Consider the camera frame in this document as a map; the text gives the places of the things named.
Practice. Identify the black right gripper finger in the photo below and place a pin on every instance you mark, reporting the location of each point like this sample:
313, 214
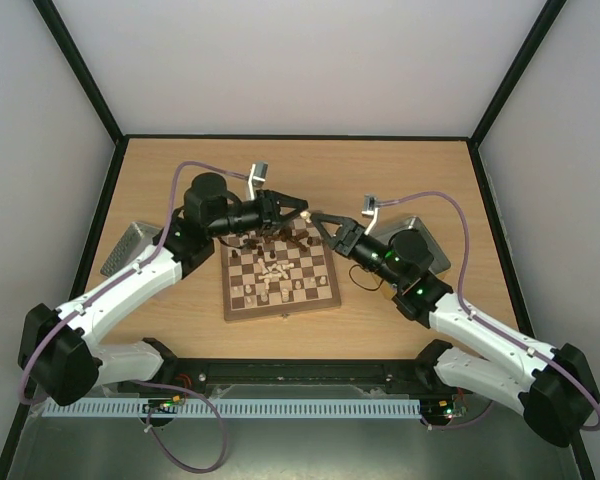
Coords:
321, 220
329, 233

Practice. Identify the right metal tray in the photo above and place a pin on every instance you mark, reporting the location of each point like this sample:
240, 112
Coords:
385, 229

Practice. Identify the left metal tray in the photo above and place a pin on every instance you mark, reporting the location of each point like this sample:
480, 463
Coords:
135, 239

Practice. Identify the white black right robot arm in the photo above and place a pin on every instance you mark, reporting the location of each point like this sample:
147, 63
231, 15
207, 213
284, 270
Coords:
552, 388

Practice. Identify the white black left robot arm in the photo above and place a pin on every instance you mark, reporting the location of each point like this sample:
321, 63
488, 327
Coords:
61, 348

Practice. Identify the black cage frame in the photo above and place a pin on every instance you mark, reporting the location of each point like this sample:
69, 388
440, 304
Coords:
541, 27

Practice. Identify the light blue slotted cable duct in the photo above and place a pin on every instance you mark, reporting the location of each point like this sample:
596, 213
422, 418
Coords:
248, 408

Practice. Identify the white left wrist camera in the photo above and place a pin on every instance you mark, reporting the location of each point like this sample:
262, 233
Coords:
256, 179

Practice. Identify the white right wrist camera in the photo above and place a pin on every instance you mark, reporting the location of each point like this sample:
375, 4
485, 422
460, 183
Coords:
370, 211

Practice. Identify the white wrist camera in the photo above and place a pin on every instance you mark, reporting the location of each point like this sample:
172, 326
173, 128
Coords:
256, 179
370, 211

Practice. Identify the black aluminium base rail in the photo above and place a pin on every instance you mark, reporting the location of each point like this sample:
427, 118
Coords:
390, 376

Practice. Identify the wooden folding chess board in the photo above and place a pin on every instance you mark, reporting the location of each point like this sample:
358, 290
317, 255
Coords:
313, 283

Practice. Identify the white chess piece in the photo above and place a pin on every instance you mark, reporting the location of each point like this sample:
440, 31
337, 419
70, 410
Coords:
305, 216

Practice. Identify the metal tray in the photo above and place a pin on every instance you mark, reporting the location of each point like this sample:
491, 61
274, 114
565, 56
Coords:
135, 239
385, 229

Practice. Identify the pile of white chess pieces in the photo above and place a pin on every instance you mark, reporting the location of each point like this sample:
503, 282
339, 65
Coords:
276, 271

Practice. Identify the pile of dark chess pieces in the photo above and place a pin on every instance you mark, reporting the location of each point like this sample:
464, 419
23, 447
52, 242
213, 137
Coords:
285, 238

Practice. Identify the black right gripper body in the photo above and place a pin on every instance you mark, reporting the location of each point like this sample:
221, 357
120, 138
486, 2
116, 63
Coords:
350, 238

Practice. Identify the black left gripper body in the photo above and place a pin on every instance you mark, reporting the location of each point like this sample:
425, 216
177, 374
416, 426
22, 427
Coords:
248, 221

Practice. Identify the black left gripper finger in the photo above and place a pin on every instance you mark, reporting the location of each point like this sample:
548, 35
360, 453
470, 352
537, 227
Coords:
286, 219
285, 201

